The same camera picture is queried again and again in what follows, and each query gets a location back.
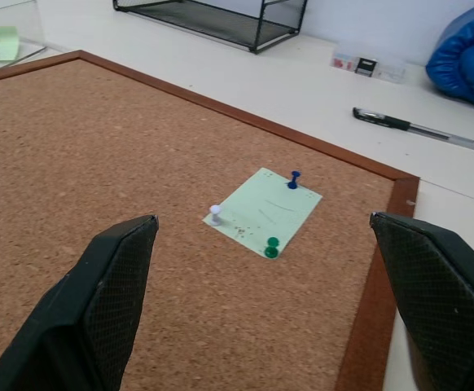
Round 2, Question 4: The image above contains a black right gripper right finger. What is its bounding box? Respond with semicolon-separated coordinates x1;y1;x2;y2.
369;211;474;391

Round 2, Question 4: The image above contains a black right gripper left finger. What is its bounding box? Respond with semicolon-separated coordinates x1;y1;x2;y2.
0;214;160;391

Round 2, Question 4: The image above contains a green push pin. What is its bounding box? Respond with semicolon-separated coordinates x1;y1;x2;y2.
263;236;281;260

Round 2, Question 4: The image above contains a light green paper note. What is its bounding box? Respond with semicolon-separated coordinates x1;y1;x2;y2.
202;167;323;259

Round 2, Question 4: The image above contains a black gel pen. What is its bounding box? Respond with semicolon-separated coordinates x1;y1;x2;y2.
352;107;474;153

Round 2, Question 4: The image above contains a blue boxing glove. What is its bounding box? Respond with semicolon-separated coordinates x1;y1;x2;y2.
425;0;474;109

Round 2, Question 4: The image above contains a small clear plastic case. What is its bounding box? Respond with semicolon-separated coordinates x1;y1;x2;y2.
329;51;407;85

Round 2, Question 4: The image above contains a clear plastic box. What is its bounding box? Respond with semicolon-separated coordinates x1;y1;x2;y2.
0;0;49;77

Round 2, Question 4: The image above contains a cork board with wooden frame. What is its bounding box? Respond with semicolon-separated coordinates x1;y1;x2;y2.
0;50;420;391

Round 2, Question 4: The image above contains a black wire mesh basket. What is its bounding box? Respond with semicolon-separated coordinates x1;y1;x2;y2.
112;0;309;55

